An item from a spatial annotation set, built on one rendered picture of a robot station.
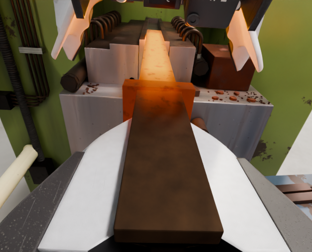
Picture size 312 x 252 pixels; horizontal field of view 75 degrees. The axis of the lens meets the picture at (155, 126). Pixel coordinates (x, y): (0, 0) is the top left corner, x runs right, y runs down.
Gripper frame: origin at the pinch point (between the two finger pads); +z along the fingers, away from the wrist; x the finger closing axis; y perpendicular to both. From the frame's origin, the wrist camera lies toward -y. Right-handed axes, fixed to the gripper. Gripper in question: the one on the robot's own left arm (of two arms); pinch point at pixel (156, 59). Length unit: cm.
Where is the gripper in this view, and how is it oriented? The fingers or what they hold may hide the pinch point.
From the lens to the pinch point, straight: 19.8
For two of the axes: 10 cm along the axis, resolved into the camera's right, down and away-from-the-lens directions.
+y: -0.2, 8.8, -4.7
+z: -0.7, 4.7, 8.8
